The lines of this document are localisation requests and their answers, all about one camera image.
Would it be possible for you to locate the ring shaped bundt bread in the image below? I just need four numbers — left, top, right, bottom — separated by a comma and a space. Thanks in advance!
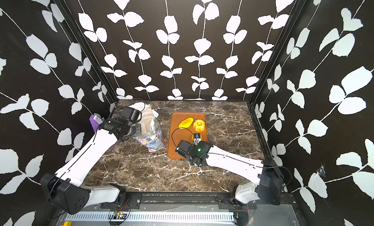
193, 119, 206, 132

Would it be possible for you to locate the oval yellow bread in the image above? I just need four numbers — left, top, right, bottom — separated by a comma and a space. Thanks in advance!
178, 118, 194, 129

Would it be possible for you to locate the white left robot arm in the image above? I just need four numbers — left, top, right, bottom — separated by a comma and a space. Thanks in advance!
41, 118, 141, 214

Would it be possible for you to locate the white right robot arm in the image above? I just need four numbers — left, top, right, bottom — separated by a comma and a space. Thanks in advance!
175, 140, 284, 206

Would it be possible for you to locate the purple plastic box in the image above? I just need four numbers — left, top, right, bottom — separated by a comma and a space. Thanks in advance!
89, 114, 103, 133

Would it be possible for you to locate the brown plastic tray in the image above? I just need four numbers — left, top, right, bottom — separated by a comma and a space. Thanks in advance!
167, 112, 208, 159

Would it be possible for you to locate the small electronics circuit board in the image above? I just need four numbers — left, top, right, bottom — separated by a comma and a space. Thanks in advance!
109, 211, 128, 221

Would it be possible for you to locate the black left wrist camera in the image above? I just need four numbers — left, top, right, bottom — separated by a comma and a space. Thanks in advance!
119, 107, 142, 123

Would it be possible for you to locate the white slotted cable duct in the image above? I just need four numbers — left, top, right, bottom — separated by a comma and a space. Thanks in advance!
65, 211, 236, 224

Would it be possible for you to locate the black front mounting rail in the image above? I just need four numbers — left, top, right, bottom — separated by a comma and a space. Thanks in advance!
99, 192, 257, 211

